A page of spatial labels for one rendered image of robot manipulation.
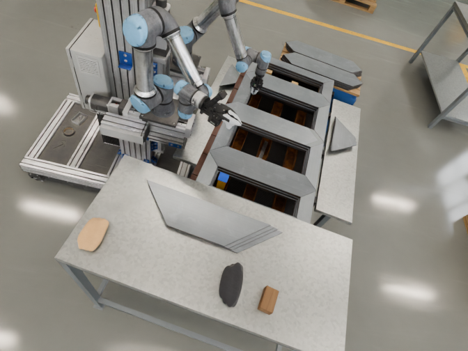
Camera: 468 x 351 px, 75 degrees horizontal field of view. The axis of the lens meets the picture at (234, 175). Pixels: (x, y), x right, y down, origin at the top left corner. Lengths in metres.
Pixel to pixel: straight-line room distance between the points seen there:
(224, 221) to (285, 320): 0.52
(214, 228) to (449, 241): 2.81
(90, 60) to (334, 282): 1.79
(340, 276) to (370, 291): 1.38
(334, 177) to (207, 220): 1.16
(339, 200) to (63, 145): 2.23
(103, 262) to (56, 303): 1.15
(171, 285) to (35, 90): 2.79
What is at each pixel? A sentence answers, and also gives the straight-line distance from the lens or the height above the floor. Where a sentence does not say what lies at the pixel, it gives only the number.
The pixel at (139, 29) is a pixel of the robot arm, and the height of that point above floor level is 1.66.
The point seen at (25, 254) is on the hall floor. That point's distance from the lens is 2.77.
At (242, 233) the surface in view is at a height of 1.07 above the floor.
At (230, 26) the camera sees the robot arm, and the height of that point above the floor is 1.45.
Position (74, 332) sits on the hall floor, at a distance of 2.53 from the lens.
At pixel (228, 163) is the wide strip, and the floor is 0.87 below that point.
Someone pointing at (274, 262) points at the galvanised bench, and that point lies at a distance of 1.55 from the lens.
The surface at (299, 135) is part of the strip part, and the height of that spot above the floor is 0.87.
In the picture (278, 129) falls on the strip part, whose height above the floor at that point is 0.87.
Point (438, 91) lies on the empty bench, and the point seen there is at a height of 0.23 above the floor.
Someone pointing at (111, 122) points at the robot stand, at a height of 0.96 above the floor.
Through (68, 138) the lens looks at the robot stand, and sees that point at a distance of 2.97.
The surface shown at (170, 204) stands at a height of 1.07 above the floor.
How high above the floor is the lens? 2.44
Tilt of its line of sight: 55 degrees down
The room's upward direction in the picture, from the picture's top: 20 degrees clockwise
